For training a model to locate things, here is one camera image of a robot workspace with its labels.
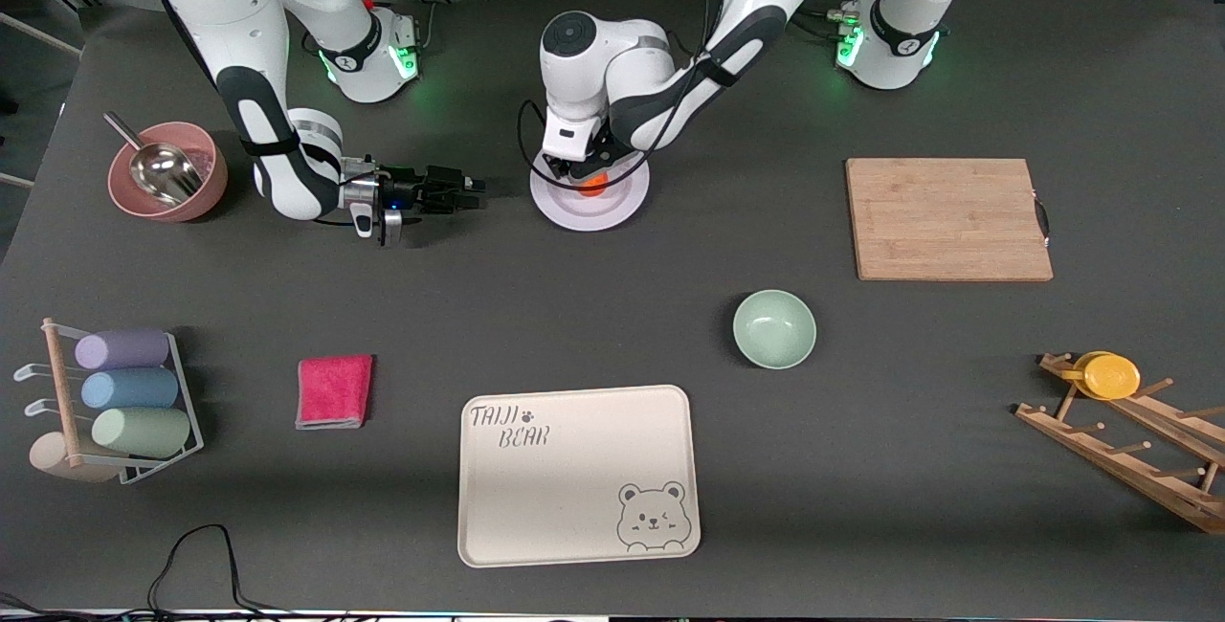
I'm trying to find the pale round plate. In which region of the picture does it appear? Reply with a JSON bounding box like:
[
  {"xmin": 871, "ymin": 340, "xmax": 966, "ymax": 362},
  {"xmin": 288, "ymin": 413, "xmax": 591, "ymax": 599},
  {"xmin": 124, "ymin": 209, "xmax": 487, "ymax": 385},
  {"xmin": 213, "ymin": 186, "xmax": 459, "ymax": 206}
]
[{"xmin": 529, "ymin": 147, "xmax": 651, "ymax": 233}]

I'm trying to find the pink bowl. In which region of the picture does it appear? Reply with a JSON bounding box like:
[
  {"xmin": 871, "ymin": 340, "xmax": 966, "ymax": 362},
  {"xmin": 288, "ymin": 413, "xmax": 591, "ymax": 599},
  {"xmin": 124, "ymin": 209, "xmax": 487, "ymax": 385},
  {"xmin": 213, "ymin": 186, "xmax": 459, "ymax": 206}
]
[{"xmin": 106, "ymin": 121, "xmax": 231, "ymax": 224}]

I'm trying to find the folded pink cloth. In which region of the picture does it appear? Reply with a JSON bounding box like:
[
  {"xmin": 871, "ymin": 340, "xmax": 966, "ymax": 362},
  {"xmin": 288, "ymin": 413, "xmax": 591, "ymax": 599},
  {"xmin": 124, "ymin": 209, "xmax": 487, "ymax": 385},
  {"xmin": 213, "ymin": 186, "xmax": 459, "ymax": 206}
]
[{"xmin": 295, "ymin": 354, "xmax": 375, "ymax": 431}]

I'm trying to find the mint green bowl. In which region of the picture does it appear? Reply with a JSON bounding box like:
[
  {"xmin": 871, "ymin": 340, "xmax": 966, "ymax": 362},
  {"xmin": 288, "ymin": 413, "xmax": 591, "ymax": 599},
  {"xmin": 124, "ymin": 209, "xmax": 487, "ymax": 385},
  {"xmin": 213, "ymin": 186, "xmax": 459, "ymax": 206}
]
[{"xmin": 732, "ymin": 289, "xmax": 818, "ymax": 371}]

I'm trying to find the metal scoop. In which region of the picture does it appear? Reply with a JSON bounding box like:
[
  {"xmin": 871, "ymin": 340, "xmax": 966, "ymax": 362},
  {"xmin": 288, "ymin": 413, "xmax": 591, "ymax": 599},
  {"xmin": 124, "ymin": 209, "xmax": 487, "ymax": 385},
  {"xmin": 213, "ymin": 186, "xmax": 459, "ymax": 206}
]
[{"xmin": 102, "ymin": 111, "xmax": 206, "ymax": 210}]

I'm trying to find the cream bear print tray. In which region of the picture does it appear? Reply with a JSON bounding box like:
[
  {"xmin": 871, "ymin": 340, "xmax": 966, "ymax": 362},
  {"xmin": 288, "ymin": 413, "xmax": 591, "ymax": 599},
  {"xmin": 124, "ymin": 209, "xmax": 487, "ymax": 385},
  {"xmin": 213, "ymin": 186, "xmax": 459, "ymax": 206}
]
[{"xmin": 457, "ymin": 384, "xmax": 702, "ymax": 569}]

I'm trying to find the purple cup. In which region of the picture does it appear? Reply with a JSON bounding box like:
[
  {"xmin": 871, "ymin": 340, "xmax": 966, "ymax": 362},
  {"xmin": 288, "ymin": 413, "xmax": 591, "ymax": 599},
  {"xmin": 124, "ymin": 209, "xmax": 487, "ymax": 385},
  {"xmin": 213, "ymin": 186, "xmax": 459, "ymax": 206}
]
[{"xmin": 74, "ymin": 326, "xmax": 172, "ymax": 372}]

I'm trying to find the blue cup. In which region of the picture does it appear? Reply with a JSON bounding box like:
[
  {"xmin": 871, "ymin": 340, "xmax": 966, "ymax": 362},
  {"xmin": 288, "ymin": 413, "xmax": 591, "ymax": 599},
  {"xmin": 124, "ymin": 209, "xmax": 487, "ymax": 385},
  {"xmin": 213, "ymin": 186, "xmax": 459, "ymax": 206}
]
[{"xmin": 79, "ymin": 367, "xmax": 182, "ymax": 411}]

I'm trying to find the bamboo cutting board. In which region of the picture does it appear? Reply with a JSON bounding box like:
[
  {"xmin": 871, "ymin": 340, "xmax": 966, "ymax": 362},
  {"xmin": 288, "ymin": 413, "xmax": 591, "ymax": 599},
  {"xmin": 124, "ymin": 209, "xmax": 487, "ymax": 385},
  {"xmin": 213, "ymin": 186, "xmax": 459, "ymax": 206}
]
[{"xmin": 845, "ymin": 157, "xmax": 1055, "ymax": 283}]

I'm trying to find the green cup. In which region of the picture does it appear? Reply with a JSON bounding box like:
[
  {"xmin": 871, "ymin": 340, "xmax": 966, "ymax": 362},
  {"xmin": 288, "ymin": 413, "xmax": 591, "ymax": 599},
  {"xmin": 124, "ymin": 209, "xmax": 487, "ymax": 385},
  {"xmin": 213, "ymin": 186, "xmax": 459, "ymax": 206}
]
[{"xmin": 90, "ymin": 406, "xmax": 193, "ymax": 460}]

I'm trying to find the beige cup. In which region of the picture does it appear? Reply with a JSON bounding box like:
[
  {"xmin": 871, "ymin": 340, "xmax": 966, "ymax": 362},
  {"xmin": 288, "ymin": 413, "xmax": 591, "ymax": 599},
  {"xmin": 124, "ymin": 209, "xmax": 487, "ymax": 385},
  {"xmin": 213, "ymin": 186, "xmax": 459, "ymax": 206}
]
[{"xmin": 28, "ymin": 430, "xmax": 122, "ymax": 485}]

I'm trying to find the yellow mug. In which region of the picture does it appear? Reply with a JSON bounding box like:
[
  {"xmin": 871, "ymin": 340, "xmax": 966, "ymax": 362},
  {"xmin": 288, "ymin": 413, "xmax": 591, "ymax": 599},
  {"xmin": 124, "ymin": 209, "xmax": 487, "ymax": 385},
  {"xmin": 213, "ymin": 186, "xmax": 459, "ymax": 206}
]
[{"xmin": 1060, "ymin": 350, "xmax": 1143, "ymax": 402}]

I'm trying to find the wooden mug rack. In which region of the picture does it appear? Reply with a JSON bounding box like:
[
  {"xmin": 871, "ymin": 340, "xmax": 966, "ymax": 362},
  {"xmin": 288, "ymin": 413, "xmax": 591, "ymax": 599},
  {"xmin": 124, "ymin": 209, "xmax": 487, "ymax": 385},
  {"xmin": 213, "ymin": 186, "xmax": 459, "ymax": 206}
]
[{"xmin": 1014, "ymin": 351, "xmax": 1225, "ymax": 537}]

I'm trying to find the black cable at table edge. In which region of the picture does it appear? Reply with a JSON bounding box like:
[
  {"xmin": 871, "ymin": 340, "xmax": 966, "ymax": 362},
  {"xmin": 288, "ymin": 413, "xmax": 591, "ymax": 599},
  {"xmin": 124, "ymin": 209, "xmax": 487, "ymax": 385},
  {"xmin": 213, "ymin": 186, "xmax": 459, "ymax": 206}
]
[{"xmin": 0, "ymin": 522, "xmax": 384, "ymax": 622}]

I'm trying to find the white wire cup rack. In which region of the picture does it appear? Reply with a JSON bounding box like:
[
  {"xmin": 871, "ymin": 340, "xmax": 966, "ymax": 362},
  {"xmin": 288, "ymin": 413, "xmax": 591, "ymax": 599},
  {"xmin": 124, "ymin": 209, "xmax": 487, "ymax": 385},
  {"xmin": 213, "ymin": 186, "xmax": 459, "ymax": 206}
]
[{"xmin": 13, "ymin": 317, "xmax": 206, "ymax": 487}]

